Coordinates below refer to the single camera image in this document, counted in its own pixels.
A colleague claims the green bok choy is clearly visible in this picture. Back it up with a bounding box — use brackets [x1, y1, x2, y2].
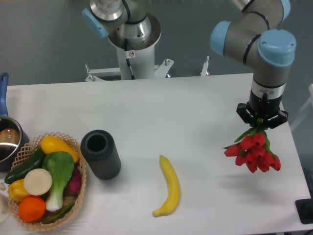
[43, 151, 74, 212]

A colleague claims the white round radish slice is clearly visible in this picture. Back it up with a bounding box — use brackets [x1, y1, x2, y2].
[23, 168, 52, 196]

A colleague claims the dark grey ribbed vase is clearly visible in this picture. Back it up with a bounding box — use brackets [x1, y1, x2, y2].
[80, 130, 121, 180]

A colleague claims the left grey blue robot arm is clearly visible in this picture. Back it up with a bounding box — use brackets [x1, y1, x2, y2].
[82, 0, 296, 129]

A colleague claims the yellow bell pepper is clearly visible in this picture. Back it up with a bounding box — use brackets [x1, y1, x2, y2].
[8, 179, 30, 202]

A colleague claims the dark green cucumber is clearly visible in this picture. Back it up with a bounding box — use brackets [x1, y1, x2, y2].
[4, 147, 46, 185]

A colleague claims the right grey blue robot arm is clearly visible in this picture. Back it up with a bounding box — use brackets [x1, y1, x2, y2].
[210, 0, 296, 129]

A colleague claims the purple red sweet potato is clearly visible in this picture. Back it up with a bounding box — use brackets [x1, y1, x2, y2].
[67, 167, 82, 193]

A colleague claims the blue handled saucepan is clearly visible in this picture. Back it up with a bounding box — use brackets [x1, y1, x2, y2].
[0, 72, 29, 172]

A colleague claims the orange fruit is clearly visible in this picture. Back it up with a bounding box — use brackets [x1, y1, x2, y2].
[18, 196, 46, 222]

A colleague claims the red tulip bouquet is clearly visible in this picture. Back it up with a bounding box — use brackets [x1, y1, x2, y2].
[224, 118, 281, 173]

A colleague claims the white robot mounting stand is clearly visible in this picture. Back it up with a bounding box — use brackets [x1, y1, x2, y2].
[84, 45, 211, 82]

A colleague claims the black device at table edge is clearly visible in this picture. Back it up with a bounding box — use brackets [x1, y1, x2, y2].
[295, 198, 313, 224]

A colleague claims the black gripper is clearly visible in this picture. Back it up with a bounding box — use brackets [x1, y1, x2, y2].
[236, 91, 289, 129]

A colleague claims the green chili pepper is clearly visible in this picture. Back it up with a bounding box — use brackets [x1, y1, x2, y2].
[43, 201, 75, 224]

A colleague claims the yellow banana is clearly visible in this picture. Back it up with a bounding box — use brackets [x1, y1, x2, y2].
[152, 155, 180, 217]

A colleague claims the yellow squash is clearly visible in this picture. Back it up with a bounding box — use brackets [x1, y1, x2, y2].
[40, 136, 80, 163]

